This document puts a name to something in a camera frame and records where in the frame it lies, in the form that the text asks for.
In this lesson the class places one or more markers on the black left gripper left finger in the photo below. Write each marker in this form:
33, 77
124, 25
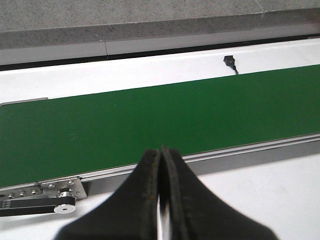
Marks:
130, 213

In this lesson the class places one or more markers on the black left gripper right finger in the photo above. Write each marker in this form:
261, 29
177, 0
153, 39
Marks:
193, 212

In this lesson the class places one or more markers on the conveyor drive pulley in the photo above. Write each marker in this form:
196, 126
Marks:
67, 205

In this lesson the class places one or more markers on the black drive belt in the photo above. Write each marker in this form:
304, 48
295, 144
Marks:
28, 206

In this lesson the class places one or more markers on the green conveyor belt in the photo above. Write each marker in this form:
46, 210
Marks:
60, 137

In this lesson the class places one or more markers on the grey stone slab left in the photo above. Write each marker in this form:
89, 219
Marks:
33, 23

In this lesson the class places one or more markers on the grey stone slab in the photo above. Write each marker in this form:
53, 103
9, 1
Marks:
291, 17
33, 23

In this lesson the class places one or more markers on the grey stone slab right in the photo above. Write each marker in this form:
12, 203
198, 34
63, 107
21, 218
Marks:
291, 17

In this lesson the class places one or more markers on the aluminium conveyor frame rail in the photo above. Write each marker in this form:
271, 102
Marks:
208, 155

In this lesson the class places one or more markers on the steel motor mount plate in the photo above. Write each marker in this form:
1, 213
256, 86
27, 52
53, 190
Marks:
66, 186

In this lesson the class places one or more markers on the black cable clip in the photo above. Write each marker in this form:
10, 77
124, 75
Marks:
230, 61

